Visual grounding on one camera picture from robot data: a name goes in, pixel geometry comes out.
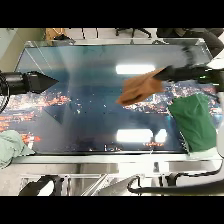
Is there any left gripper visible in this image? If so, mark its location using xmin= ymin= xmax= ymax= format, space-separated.
xmin=22 ymin=70 xmax=43 ymax=95

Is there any brown garment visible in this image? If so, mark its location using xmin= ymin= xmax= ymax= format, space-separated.
xmin=115 ymin=67 xmax=167 ymax=107

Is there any pale green garment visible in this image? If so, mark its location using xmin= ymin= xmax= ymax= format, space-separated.
xmin=0 ymin=129 xmax=36 ymax=170

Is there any black office chair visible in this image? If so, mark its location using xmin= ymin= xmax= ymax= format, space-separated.
xmin=114 ymin=27 xmax=153 ymax=39

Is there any dark green garment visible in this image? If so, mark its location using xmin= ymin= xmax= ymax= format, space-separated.
xmin=167 ymin=93 xmax=220 ymax=155

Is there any silver frame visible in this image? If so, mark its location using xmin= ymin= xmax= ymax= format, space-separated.
xmin=0 ymin=153 xmax=224 ymax=197

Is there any black cable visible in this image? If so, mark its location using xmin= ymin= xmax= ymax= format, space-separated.
xmin=126 ymin=168 xmax=224 ymax=197

